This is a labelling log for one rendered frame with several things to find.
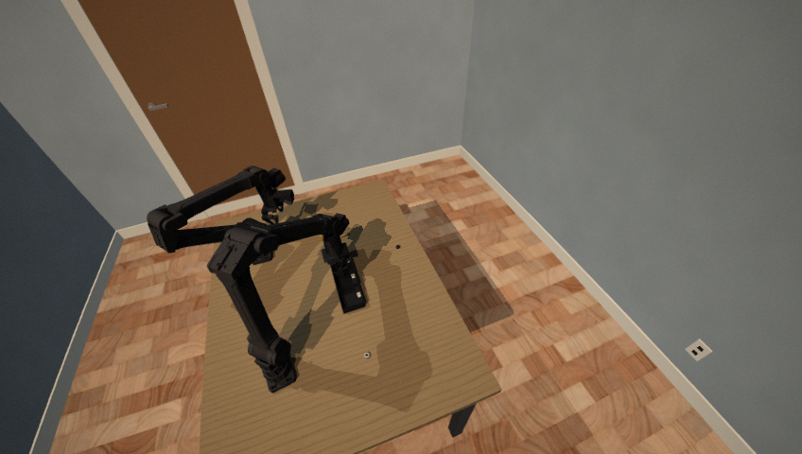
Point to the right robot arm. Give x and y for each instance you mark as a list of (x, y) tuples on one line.
[(239, 248)]

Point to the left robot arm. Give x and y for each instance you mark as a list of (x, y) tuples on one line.
[(166, 219)]

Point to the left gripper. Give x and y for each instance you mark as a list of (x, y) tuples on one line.
[(266, 209)]

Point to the black rack of three bins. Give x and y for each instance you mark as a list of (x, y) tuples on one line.
[(347, 287)]

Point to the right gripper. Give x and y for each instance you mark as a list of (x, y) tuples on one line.
[(335, 254)]

